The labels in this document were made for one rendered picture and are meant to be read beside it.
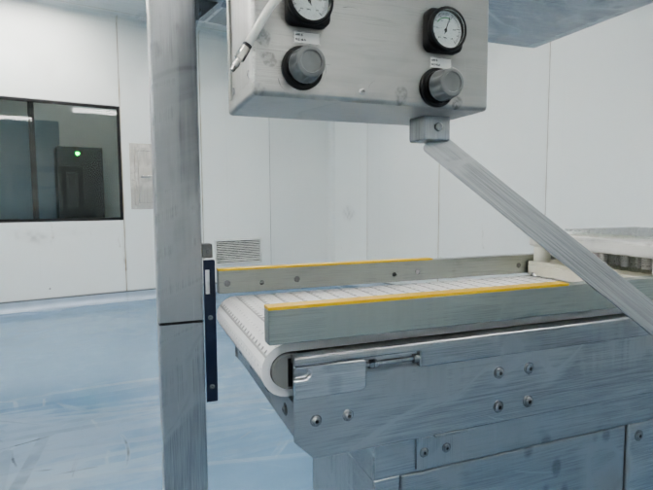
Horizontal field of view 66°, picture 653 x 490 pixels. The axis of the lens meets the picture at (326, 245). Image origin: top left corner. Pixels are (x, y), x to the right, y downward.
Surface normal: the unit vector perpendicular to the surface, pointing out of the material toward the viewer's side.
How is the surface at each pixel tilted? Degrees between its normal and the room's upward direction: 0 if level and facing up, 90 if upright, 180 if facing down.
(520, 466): 90
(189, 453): 90
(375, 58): 90
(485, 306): 90
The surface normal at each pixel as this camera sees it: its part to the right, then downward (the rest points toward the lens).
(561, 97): -0.84, 0.05
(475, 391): 0.36, 0.07
